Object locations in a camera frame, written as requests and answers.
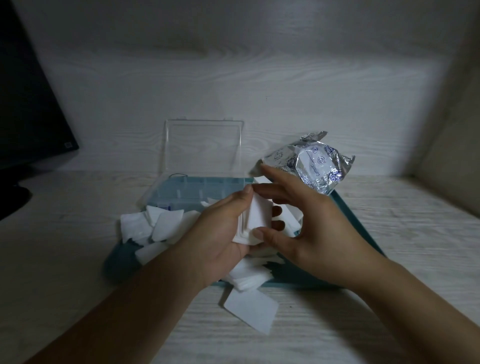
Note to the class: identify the person's right hand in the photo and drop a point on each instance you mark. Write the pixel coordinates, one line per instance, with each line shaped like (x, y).
(322, 236)

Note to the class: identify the person's left hand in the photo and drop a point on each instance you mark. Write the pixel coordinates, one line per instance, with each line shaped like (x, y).
(210, 240)

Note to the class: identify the person's left thumb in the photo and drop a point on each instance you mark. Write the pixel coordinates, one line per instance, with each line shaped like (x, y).
(242, 198)

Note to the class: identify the person's right thumb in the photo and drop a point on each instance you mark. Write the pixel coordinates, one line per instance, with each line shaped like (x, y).
(272, 237)

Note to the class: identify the person's right middle finger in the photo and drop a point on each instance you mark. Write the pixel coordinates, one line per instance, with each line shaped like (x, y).
(279, 176)

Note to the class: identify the stack of cotton squares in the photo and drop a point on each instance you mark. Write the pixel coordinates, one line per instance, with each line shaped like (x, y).
(258, 213)

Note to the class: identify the person's left forearm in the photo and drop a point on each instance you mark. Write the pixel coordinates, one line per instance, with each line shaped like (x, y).
(131, 315)

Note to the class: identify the person's right forearm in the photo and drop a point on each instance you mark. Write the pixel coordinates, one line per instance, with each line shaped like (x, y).
(420, 315)

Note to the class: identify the silver foil packet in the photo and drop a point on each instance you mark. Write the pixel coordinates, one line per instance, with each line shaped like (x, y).
(318, 165)

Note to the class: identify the clear plastic organizer box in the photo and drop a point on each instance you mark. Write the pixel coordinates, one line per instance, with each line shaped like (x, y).
(204, 150)

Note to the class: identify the single white cotton pad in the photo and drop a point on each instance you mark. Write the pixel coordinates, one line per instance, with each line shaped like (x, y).
(253, 309)

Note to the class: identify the pile of white cotton pads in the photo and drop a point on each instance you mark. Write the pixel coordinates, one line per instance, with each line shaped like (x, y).
(165, 225)

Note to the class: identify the teal plastic tray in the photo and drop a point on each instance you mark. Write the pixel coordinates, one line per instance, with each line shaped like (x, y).
(356, 232)

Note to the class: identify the black monitor stand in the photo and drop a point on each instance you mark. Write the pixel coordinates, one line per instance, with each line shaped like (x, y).
(13, 195)

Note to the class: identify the black monitor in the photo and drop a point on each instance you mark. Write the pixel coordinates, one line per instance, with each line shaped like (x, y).
(26, 105)

